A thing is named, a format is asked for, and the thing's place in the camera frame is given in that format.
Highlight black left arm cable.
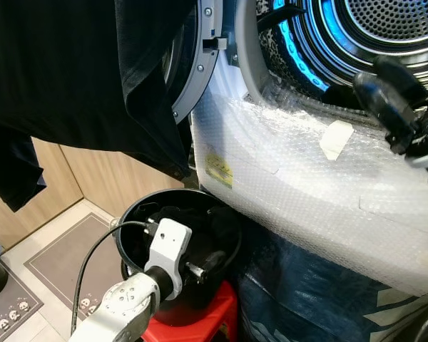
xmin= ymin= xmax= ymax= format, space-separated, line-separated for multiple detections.
xmin=70 ymin=219 xmax=152 ymax=336

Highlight black hanging garment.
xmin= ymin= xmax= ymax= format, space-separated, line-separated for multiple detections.
xmin=0 ymin=0 xmax=200 ymax=212

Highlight yellow warning sticker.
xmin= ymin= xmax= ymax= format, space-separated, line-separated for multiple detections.
xmin=205 ymin=148 xmax=235 ymax=190

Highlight grey rubber door gasket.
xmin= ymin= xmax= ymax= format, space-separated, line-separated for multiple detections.
xmin=234 ymin=0 xmax=289 ymax=102

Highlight perforated steel washer drum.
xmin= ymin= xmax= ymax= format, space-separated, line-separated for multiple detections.
xmin=257 ymin=0 xmax=428 ymax=97

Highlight grey round washer door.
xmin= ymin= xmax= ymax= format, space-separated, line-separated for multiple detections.
xmin=163 ymin=0 xmax=228 ymax=126

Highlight clear bubble wrap sheet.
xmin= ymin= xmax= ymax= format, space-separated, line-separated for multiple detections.
xmin=191 ymin=80 xmax=428 ymax=298

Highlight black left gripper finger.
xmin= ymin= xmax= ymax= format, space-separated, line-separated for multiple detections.
xmin=200 ymin=249 xmax=230 ymax=277

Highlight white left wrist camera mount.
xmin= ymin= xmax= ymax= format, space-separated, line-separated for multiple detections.
xmin=143 ymin=218 xmax=194 ymax=300

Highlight wooden cabinet front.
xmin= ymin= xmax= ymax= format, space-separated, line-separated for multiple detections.
xmin=0 ymin=137 xmax=195 ymax=252

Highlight red plastic stool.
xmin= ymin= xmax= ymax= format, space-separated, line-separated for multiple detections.
xmin=141 ymin=280 xmax=240 ymax=342

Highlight white front-load washing machine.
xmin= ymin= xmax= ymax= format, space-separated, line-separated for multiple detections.
xmin=189 ymin=0 xmax=428 ymax=298

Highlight plain grey floor mat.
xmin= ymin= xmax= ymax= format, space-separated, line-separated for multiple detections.
xmin=24 ymin=212 xmax=131 ymax=323

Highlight grey patterned floor mat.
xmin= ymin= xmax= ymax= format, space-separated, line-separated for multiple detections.
xmin=0 ymin=262 xmax=45 ymax=342

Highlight black clothes in bucket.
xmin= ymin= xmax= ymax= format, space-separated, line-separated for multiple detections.
xmin=137 ymin=205 xmax=238 ymax=287

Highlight black plastic bucket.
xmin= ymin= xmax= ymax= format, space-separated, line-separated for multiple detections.
xmin=117 ymin=187 xmax=244 ymax=326

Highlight dark blue printed bag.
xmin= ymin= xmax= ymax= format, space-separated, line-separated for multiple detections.
xmin=238 ymin=227 xmax=428 ymax=342

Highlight white tape piece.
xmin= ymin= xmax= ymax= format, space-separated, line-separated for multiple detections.
xmin=319 ymin=120 xmax=355 ymax=162

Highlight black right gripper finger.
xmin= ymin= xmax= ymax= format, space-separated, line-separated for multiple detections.
xmin=352 ymin=71 xmax=417 ymax=155
xmin=373 ymin=55 xmax=428 ymax=112

